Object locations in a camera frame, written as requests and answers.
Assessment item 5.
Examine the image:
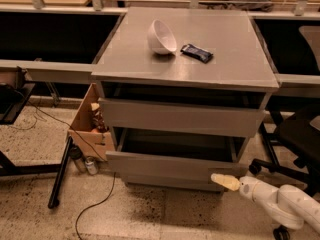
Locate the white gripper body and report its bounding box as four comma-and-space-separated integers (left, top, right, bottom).
239, 176, 270, 201

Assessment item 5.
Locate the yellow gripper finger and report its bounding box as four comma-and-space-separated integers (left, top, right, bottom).
211, 173, 240, 191

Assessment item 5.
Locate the grey drawer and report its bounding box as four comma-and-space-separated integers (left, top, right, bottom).
106, 129, 247, 183
121, 174, 224, 192
100, 98, 264, 137

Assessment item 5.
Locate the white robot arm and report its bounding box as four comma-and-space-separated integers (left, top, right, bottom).
211, 173, 320, 233

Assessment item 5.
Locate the grey bottom drawer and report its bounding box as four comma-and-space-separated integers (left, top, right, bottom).
121, 174, 224, 192

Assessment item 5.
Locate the grey top drawer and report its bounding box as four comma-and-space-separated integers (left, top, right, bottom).
100, 98, 264, 137

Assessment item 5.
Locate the grey drawer cabinet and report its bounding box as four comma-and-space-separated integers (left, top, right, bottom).
92, 8, 279, 191

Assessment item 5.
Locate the black office chair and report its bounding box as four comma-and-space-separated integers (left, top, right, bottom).
249, 103, 320, 240

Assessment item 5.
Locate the dark blue snack packet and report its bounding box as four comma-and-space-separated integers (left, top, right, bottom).
180, 44, 213, 63

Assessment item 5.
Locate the cardboard box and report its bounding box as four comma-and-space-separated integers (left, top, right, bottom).
68, 84, 115, 161

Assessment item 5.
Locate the silver can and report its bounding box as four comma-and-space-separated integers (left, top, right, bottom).
85, 157, 98, 175

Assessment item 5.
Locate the brown bottle in box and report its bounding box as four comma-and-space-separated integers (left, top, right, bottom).
91, 103, 107, 133

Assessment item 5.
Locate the dark spray can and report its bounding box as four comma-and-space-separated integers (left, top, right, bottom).
69, 146, 86, 173

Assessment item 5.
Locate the white bowl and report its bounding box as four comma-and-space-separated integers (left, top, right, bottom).
147, 20, 177, 55

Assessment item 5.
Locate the black floor cable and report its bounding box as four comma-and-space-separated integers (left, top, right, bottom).
13, 87, 117, 240

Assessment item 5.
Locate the black table leg frame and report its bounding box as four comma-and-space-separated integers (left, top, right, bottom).
0, 67, 73, 209

